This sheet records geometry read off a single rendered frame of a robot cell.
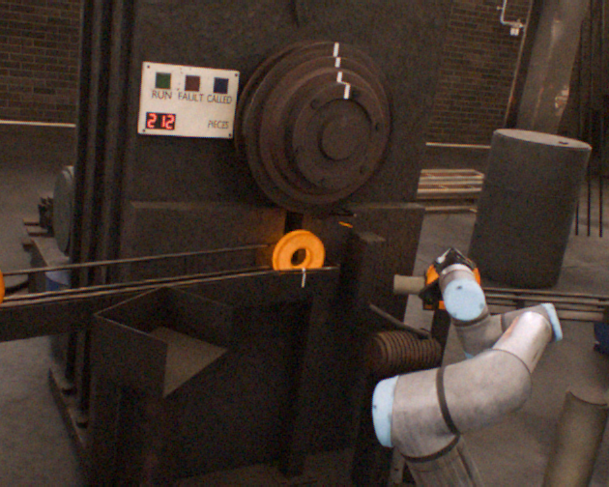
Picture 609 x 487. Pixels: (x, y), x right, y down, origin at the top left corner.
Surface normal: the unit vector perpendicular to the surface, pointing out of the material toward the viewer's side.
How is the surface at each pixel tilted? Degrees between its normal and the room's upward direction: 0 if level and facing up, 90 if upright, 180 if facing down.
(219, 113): 90
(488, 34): 90
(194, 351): 5
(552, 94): 90
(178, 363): 5
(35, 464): 0
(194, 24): 90
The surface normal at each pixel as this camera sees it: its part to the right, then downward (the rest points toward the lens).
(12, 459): 0.14, -0.95
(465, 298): -0.11, 0.18
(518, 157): -0.63, 0.14
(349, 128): 0.47, 0.32
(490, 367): 0.05, -0.80
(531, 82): -0.88, 0.03
